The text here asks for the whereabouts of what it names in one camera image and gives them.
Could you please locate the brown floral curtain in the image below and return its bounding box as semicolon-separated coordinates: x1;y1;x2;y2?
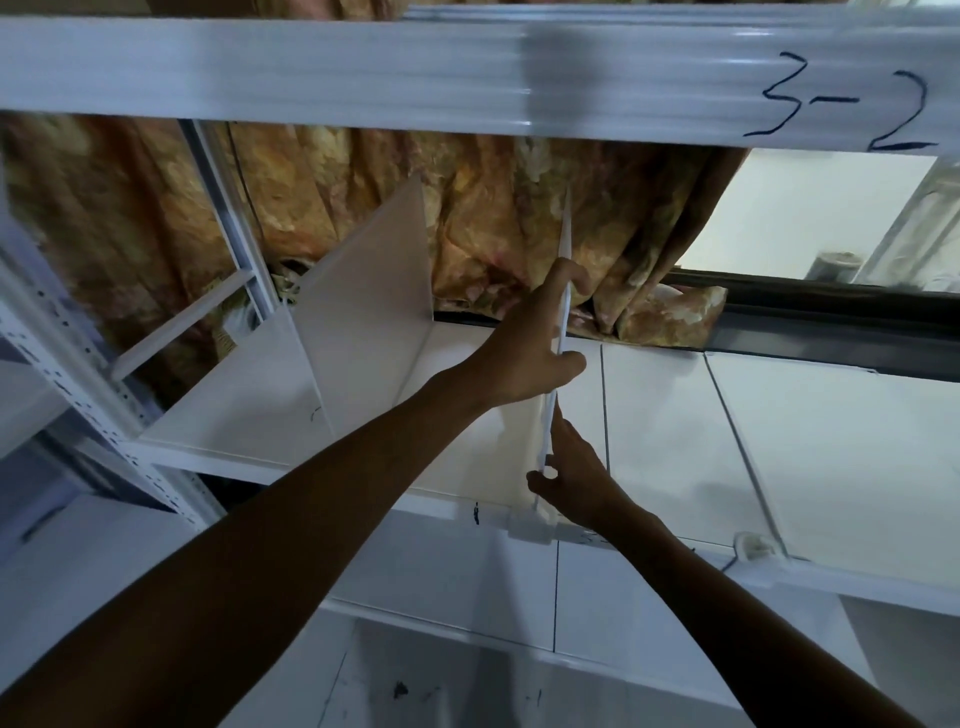
0;0;751;385

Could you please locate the black window frame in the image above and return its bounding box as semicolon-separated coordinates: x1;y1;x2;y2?
435;268;960;373

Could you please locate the white plastic divider clip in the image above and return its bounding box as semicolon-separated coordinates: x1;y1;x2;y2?
730;531;775;565

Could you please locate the person's right hand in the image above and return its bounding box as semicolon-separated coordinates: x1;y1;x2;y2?
526;417;651;536

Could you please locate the person's left forearm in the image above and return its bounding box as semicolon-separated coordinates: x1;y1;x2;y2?
0;358;499;728

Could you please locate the grey round container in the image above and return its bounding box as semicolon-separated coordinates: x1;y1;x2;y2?
813;252;865;285

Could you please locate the thin white divider panel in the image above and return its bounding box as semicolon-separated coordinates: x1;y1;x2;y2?
288;175;437;441
491;184;575;519

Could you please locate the person's right forearm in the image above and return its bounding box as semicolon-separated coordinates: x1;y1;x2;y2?
598;510;928;728

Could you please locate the person's left hand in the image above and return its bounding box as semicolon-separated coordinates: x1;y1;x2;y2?
468;258;591;411

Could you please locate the white metal shelving rack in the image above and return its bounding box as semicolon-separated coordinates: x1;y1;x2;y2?
0;6;960;728

